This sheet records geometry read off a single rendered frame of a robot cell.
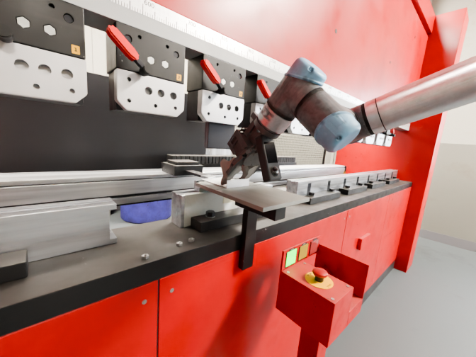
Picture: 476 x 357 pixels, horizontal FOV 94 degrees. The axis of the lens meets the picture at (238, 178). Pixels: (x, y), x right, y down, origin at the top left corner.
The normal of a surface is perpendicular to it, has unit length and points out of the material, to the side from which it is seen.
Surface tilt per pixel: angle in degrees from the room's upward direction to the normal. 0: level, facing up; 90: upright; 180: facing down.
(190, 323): 90
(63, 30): 90
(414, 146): 90
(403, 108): 109
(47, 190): 90
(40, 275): 0
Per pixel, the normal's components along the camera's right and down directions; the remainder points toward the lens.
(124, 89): 0.66, 0.18
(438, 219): -0.67, 0.07
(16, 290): 0.08, -0.98
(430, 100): -0.54, 0.43
